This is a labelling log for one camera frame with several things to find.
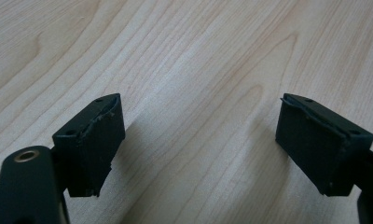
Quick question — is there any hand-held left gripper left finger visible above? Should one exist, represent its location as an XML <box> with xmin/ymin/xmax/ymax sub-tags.
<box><xmin>51</xmin><ymin>92</ymin><xmax>127</xmax><ymax>199</ymax></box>

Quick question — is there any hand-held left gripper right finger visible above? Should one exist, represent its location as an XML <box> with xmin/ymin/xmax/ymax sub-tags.
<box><xmin>274</xmin><ymin>92</ymin><xmax>373</xmax><ymax>198</ymax></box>

